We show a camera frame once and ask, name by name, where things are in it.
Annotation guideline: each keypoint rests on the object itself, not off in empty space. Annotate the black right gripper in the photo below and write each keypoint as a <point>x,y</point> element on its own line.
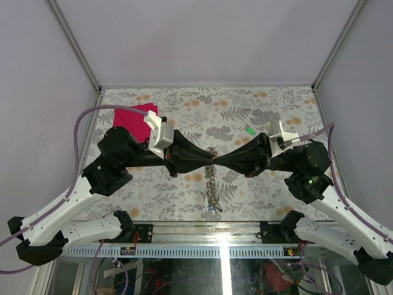
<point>251,158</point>

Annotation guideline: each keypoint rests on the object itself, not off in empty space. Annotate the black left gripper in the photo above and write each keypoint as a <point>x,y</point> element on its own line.
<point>182,147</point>

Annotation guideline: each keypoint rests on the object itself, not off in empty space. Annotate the green tagged key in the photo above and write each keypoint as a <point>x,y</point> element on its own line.
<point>250,131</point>

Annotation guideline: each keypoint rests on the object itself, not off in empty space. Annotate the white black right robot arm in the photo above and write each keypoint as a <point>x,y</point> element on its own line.
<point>362,239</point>

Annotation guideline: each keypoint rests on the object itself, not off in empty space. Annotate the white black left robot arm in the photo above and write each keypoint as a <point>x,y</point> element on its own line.
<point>104,176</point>

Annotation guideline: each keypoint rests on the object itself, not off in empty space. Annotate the floral table mat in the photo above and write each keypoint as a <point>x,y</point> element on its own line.
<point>215,117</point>

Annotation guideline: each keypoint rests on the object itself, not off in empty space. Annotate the red folded cloth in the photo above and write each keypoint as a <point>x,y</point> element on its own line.
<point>133,122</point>

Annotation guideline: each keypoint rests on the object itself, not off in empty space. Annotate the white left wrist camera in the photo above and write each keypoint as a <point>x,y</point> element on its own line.
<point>161,133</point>

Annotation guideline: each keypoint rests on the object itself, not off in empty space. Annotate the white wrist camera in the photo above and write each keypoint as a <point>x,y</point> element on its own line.
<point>161,133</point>
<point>280,140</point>

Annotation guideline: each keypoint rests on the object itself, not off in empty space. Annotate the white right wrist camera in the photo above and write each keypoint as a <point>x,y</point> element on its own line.
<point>280,140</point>

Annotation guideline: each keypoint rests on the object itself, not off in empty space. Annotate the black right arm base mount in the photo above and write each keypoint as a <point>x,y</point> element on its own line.
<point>275,233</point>

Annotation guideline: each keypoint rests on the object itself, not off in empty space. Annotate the aluminium front rail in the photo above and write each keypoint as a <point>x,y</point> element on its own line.
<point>208,232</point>

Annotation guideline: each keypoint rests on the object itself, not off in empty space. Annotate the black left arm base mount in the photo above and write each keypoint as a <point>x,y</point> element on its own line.
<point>141,234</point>

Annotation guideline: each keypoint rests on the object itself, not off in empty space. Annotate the white slotted cable duct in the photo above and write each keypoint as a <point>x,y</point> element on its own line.
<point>149,251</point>

